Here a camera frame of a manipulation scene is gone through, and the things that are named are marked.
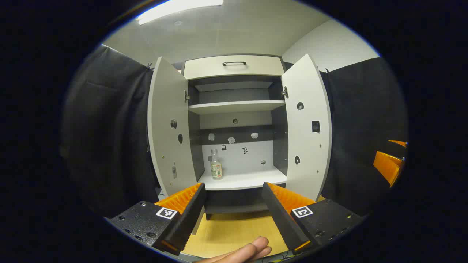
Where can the white cabinet door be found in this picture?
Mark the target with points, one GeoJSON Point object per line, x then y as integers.
{"type": "Point", "coordinates": [310, 91]}
{"type": "Point", "coordinates": [166, 109]}

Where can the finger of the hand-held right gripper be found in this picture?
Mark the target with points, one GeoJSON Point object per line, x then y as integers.
{"type": "Point", "coordinates": [387, 166]}
{"type": "Point", "coordinates": [399, 142]}

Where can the white cabinet shelf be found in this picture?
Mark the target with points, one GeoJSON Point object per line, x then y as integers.
{"type": "Point", "coordinates": [234, 107]}

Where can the ceiling light panel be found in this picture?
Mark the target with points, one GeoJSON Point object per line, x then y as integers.
{"type": "Point", "coordinates": [175, 9]}

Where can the clear bottle with label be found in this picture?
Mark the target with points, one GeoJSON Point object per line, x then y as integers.
{"type": "Point", "coordinates": [216, 170]}

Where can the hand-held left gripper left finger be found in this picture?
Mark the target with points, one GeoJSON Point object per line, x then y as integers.
{"type": "Point", "coordinates": [186, 219]}

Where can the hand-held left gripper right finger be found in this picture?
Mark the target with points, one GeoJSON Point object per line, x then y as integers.
{"type": "Point", "coordinates": [281, 219]}

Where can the white cabinet drawer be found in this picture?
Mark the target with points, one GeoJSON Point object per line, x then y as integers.
{"type": "Point", "coordinates": [204, 69]}

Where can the black backdrop cloth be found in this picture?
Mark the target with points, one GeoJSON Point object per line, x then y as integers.
{"type": "Point", "coordinates": [106, 138]}
{"type": "Point", "coordinates": [358, 128]}

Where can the white and grey cabinet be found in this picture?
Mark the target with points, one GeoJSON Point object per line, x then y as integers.
{"type": "Point", "coordinates": [234, 93]}

